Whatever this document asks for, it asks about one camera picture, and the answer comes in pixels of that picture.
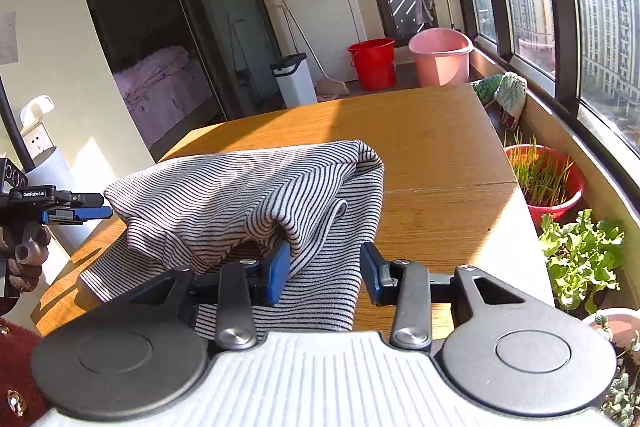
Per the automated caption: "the striped knit sweater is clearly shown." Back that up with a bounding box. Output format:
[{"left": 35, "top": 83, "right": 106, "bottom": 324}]
[{"left": 81, "top": 140, "right": 384, "bottom": 333}]

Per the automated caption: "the gloved left hand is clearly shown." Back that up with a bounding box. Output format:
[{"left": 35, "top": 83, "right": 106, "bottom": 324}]
[{"left": 1, "top": 223, "right": 51, "bottom": 313}]

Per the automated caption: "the bed with pink sheet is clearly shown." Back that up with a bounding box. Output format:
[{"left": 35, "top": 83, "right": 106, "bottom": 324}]
[{"left": 114, "top": 46, "right": 213, "bottom": 148}]

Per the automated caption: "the red pot with grass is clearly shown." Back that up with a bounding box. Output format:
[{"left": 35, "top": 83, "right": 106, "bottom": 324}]
[{"left": 504, "top": 142, "right": 586, "bottom": 228}]

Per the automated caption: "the leafy green potted plant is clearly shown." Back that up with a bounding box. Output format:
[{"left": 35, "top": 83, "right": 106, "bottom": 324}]
[{"left": 539, "top": 209, "right": 625, "bottom": 317}]

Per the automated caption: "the dark red fleece sleeve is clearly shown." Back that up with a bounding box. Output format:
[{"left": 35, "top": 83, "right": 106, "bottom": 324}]
[{"left": 0, "top": 319, "right": 48, "bottom": 426}]

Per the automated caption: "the white trash bin black lid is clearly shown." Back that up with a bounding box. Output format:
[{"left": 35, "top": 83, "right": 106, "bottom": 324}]
[{"left": 270, "top": 53, "right": 318, "bottom": 108}]

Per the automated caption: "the broom with pink dustpan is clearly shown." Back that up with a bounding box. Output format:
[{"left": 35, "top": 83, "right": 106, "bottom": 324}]
[{"left": 276, "top": 0, "right": 350, "bottom": 103}]

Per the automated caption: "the white green knitted slipper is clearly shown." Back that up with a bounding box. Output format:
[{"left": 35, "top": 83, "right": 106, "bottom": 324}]
[{"left": 494, "top": 72, "right": 527, "bottom": 130}]

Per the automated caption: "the red plastic bucket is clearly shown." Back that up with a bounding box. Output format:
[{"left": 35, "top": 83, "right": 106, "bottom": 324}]
[{"left": 348, "top": 38, "right": 397, "bottom": 91}]

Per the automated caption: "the pink plastic basin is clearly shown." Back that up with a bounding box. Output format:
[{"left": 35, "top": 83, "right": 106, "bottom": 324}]
[{"left": 408, "top": 27, "right": 474, "bottom": 87}]

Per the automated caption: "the white wall socket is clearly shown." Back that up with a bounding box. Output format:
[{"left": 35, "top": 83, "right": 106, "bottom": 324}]
[{"left": 20, "top": 94, "right": 54, "bottom": 159}]

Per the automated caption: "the grey cloth on window handle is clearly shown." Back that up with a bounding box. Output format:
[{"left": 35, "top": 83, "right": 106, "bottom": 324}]
[{"left": 414, "top": 0, "right": 436, "bottom": 27}]

